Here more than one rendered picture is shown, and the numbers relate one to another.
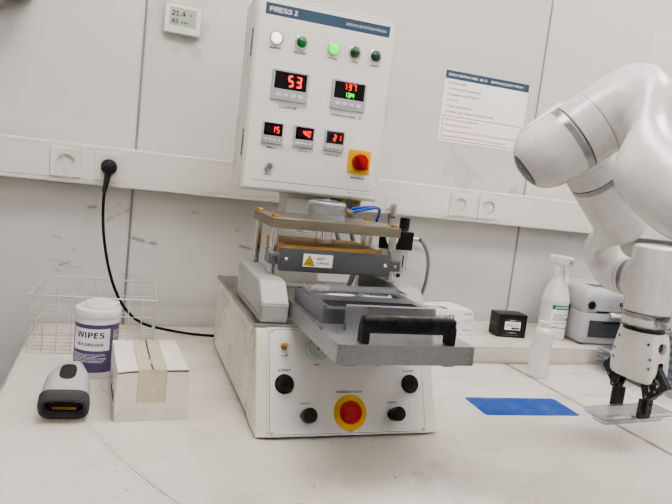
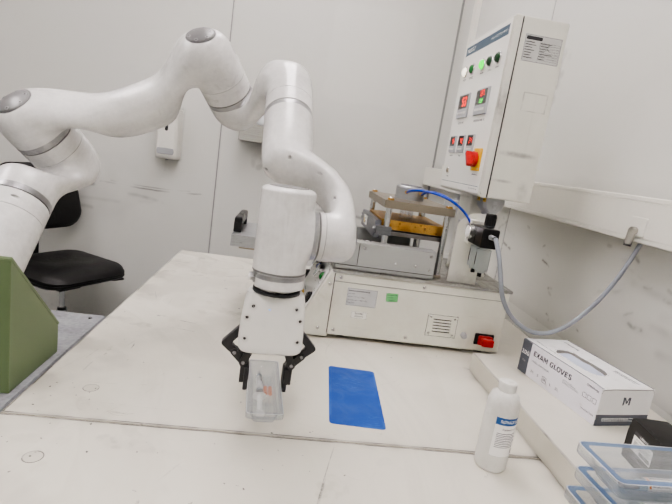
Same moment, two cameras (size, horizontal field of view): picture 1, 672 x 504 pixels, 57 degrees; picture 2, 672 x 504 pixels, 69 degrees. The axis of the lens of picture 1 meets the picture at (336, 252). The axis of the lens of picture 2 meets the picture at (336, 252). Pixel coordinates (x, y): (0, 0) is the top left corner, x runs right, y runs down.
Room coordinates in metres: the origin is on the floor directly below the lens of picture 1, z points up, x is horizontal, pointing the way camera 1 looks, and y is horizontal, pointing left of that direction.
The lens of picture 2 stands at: (1.43, -1.31, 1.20)
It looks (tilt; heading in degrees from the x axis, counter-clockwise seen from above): 11 degrees down; 103
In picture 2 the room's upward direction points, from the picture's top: 9 degrees clockwise
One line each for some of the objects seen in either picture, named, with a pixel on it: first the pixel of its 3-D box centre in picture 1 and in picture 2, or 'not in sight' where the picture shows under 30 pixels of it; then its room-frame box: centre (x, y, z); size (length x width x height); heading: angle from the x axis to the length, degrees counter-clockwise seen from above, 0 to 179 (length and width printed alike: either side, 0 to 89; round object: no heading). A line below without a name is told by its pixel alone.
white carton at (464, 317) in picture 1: (428, 318); (579, 377); (1.73, -0.29, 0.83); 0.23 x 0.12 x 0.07; 119
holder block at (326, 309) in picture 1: (362, 305); not in sight; (1.06, -0.06, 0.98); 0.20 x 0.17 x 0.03; 109
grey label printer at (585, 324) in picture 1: (588, 309); not in sight; (1.91, -0.81, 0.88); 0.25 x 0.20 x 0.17; 14
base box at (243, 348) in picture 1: (320, 345); (390, 296); (1.30, 0.01, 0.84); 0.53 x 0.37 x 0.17; 19
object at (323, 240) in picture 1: (327, 239); (406, 215); (1.30, 0.02, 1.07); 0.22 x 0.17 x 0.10; 109
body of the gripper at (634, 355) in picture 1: (639, 350); (273, 315); (1.18, -0.61, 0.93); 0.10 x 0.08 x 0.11; 24
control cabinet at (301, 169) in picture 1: (309, 152); (481, 157); (1.47, 0.09, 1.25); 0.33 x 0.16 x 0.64; 109
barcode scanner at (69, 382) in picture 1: (68, 380); not in sight; (1.05, 0.44, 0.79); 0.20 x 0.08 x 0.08; 20
